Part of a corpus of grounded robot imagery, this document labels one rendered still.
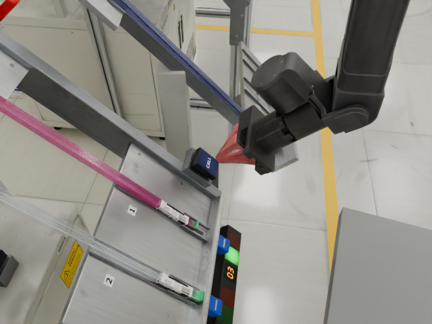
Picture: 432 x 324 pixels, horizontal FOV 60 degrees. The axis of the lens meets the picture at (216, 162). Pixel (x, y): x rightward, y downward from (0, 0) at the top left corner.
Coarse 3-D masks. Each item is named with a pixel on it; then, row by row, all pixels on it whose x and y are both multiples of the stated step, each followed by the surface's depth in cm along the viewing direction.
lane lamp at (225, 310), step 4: (224, 308) 64; (228, 308) 64; (224, 312) 63; (228, 312) 64; (232, 312) 65; (220, 316) 62; (224, 316) 63; (228, 316) 64; (232, 316) 64; (220, 320) 62; (224, 320) 63; (228, 320) 63; (232, 320) 64
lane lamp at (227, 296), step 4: (224, 288) 66; (220, 292) 65; (224, 292) 65; (228, 292) 66; (232, 292) 67; (220, 296) 64; (224, 296) 65; (228, 296) 66; (232, 296) 66; (224, 300) 64; (228, 300) 65; (232, 300) 66; (224, 304) 64; (228, 304) 65; (232, 304) 65; (232, 308) 65
